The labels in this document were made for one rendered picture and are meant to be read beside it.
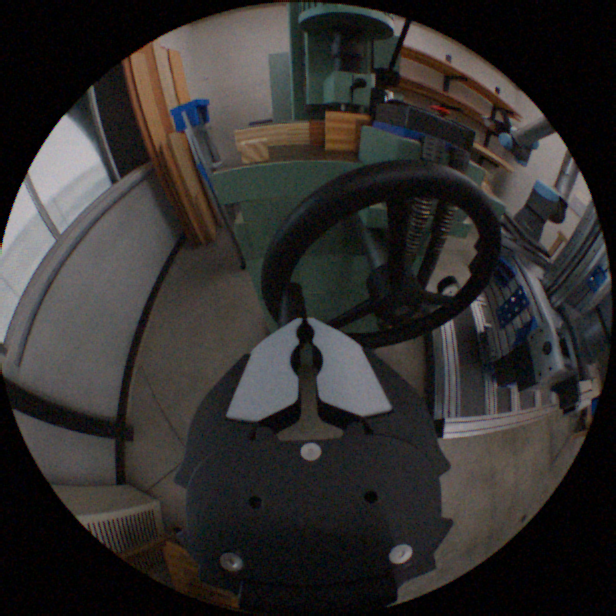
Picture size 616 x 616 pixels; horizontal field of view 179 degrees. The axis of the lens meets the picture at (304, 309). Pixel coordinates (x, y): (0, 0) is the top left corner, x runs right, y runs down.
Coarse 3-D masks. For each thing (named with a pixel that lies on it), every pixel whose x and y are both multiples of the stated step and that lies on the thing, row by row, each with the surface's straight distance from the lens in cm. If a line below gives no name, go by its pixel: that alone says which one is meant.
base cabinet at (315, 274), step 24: (312, 264) 42; (336, 264) 42; (360, 264) 44; (312, 288) 48; (336, 288) 49; (360, 288) 50; (264, 312) 56; (312, 312) 56; (336, 312) 57; (312, 360) 95
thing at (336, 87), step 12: (336, 72) 43; (348, 72) 44; (324, 84) 54; (336, 84) 43; (348, 84) 43; (324, 96) 54; (336, 96) 42; (348, 96) 43; (360, 96) 43; (348, 108) 47
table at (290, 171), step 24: (240, 168) 32; (264, 168) 31; (288, 168) 31; (312, 168) 31; (336, 168) 32; (240, 192) 33; (264, 192) 33; (288, 192) 33; (360, 216) 27; (384, 216) 26; (408, 216) 27; (432, 216) 29
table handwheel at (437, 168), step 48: (336, 192) 13; (384, 192) 13; (432, 192) 15; (480, 192) 18; (288, 240) 14; (384, 240) 27; (480, 240) 24; (384, 288) 20; (480, 288) 29; (384, 336) 33
